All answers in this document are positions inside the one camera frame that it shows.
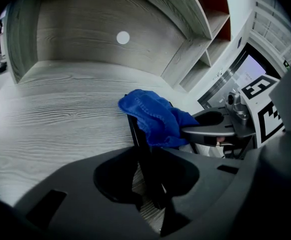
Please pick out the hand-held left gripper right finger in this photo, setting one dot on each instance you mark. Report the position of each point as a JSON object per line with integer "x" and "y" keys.
{"x": 218, "y": 181}

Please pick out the white framed window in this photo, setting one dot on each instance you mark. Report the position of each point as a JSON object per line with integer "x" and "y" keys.
{"x": 268, "y": 26}

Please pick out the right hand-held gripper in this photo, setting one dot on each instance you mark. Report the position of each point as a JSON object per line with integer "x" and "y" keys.
{"x": 254, "y": 104}

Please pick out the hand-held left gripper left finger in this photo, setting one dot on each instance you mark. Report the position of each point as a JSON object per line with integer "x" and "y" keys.
{"x": 70, "y": 199}

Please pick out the grey wooden shelf unit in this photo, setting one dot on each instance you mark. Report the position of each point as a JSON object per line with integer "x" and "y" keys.
{"x": 90, "y": 34}

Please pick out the black framed glass door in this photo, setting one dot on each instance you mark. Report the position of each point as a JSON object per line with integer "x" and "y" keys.
{"x": 250, "y": 69}

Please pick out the green wall sign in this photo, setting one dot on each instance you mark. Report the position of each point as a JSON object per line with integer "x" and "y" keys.
{"x": 286, "y": 64}

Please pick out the blue cloth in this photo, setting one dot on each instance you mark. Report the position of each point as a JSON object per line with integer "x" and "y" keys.
{"x": 155, "y": 114}

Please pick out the small dark wall switch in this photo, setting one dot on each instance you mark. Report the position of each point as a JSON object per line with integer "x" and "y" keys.
{"x": 239, "y": 42}

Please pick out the white round disc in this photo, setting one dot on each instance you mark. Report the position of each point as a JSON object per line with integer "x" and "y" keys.
{"x": 123, "y": 37}

